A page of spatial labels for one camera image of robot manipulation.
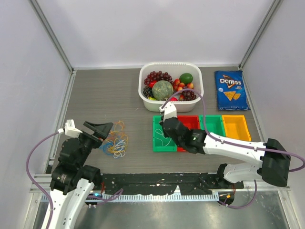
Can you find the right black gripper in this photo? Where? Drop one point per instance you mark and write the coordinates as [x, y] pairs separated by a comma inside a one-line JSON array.
[[166, 134]]

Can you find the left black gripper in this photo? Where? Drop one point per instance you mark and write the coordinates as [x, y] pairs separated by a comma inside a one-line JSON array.
[[101, 130]]

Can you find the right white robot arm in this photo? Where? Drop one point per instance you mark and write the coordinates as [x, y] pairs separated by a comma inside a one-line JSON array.
[[267, 161]]

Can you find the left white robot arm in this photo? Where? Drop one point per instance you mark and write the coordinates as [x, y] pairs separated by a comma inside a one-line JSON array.
[[72, 180]]

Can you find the left green plastic bin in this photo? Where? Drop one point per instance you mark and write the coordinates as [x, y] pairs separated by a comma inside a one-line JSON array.
[[159, 142]]

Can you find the green plastic bin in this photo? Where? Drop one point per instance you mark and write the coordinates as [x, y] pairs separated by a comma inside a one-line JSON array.
[[214, 124], [159, 142]]

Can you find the red plastic bin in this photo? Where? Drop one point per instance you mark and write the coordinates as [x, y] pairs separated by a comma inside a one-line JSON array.
[[190, 121]]

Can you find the red apple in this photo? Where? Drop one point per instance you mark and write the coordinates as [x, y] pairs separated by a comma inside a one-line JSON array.
[[173, 99]]

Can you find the dark red grape bunch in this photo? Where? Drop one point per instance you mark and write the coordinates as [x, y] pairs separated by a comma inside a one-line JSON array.
[[186, 95]]

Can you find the green speckled melon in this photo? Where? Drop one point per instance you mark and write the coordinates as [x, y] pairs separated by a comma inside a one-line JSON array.
[[162, 90]]

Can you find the dark blue grape bunch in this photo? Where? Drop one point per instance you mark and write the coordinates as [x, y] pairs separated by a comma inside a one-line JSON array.
[[147, 92]]

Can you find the right green plastic bin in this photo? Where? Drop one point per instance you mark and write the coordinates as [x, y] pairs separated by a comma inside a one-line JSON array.
[[214, 124]]

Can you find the red yellow cherry cluster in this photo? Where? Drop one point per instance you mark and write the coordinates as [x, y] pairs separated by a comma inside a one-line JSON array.
[[178, 85]]

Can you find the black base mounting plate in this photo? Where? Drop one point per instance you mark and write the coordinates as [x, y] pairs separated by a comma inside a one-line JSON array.
[[164, 183]]

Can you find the green lime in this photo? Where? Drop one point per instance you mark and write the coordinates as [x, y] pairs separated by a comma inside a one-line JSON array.
[[186, 78]]

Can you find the yellow plastic bin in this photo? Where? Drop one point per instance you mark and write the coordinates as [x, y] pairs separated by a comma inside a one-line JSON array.
[[235, 127]]

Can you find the white plastic fruit basket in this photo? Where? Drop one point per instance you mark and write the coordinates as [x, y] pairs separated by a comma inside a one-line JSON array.
[[175, 69]]

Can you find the blue Doritos chip bag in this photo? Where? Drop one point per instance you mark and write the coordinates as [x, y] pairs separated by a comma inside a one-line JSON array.
[[230, 90]]

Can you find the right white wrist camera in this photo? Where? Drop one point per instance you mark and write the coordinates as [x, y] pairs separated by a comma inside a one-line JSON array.
[[168, 111]]

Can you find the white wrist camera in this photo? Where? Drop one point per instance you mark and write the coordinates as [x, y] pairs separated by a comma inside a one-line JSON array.
[[69, 129], [168, 111]]

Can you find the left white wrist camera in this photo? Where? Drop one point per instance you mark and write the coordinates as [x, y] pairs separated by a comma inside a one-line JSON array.
[[69, 129]]

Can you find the white slotted cable duct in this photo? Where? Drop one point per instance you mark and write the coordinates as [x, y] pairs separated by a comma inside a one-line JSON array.
[[175, 197]]

